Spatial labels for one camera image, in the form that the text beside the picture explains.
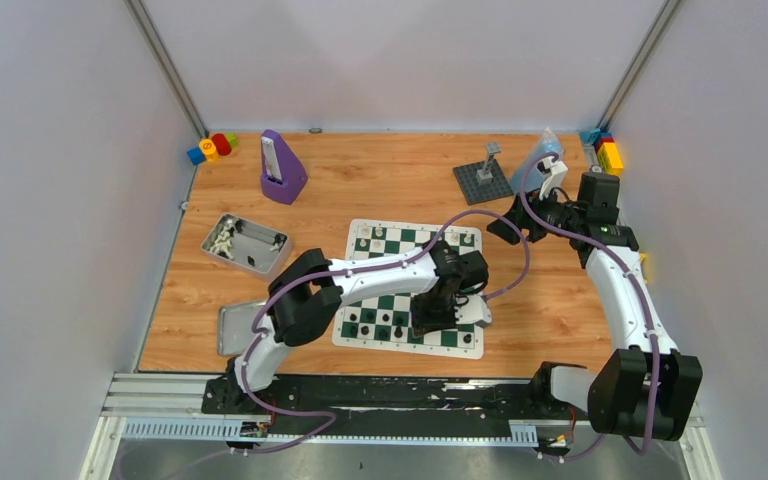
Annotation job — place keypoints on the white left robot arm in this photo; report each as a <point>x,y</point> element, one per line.
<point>304,299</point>

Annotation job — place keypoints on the purple metronome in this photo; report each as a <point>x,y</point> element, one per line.
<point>283,176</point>

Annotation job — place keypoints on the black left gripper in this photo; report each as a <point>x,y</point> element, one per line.
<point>433,312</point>

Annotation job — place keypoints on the blue plastic bag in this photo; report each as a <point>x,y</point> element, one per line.
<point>526,178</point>

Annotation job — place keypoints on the silver tin box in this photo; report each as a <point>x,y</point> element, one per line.
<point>258,250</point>

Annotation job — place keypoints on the green white chess board mat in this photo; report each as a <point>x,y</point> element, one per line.
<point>384,323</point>

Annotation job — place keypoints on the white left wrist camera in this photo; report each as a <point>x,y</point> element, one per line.
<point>473,310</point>

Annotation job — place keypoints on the silver tin lid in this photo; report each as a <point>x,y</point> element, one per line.
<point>234,327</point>

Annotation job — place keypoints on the colourful toy block stack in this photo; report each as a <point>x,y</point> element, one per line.
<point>213,148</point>

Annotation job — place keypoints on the white chess pieces in tin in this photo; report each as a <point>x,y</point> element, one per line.
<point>222,243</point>

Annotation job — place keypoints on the yellow red blue duplo bricks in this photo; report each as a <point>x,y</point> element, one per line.
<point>607,155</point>

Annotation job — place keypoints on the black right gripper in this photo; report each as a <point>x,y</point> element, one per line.
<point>520,214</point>

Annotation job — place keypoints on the grey lego baseplate with tower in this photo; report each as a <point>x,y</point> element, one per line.
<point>483,181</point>

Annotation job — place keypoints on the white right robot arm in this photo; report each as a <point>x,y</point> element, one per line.
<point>647,388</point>

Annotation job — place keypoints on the yellow curved block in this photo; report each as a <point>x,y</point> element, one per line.
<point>642,267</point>

